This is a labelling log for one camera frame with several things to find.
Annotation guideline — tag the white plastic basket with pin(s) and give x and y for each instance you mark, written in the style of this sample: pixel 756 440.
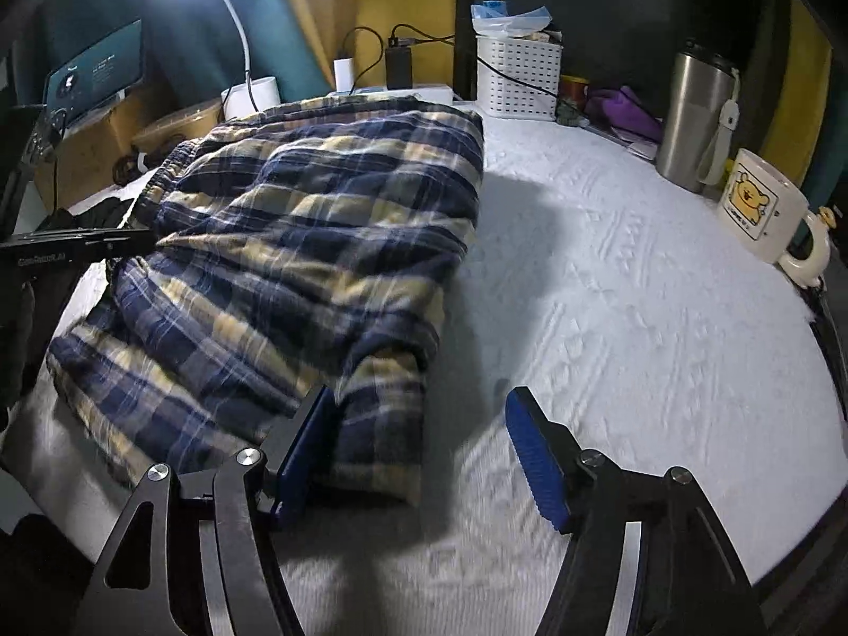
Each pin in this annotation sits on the white plastic basket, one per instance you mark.
pixel 517 103

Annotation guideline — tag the stainless steel tumbler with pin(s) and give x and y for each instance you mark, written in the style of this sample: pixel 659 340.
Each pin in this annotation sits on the stainless steel tumbler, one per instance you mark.
pixel 689 119

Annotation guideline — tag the clear plastic bag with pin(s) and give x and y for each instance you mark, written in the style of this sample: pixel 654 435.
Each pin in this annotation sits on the clear plastic bag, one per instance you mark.
pixel 510 20

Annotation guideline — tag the purple cloth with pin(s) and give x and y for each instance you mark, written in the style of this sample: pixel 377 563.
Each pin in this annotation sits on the purple cloth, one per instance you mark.
pixel 623 112

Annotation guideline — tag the cream mug with bear print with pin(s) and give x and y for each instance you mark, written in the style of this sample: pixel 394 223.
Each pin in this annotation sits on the cream mug with bear print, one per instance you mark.
pixel 755 205

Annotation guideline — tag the white textured table cover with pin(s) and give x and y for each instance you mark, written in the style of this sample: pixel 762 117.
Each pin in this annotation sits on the white textured table cover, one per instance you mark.
pixel 629 344

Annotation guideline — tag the white charger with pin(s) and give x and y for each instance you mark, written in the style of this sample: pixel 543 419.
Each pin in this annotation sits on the white charger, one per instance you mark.
pixel 343 74

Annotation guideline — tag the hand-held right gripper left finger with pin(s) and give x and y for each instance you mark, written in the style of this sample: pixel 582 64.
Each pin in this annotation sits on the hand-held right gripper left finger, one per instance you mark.
pixel 301 457

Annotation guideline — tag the white desk lamp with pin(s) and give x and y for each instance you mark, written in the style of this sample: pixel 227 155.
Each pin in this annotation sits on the white desk lamp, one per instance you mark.
pixel 252 96

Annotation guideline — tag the brown cardboard box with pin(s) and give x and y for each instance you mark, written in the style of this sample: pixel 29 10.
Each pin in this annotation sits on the brown cardboard box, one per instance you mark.
pixel 86 152

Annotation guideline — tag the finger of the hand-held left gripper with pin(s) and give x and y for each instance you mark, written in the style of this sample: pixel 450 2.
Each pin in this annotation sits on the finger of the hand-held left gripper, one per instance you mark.
pixel 99 242

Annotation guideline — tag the small brown jar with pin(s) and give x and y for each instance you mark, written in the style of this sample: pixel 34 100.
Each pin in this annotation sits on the small brown jar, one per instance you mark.
pixel 574 89

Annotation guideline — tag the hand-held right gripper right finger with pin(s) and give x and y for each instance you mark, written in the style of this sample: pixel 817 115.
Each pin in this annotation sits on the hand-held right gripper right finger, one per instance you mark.
pixel 536 464

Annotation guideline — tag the blue yellow plaid shirt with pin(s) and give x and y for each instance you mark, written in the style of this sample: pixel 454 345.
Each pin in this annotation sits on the blue yellow plaid shirt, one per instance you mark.
pixel 298 225

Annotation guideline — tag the black charger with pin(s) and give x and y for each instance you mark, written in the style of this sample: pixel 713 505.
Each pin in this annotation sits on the black charger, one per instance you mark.
pixel 399 69

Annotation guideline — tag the black post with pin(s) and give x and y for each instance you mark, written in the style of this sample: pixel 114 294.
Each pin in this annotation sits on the black post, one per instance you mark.
pixel 466 20

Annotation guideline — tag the black cloth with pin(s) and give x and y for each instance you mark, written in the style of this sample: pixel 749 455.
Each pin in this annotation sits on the black cloth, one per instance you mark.
pixel 99 215

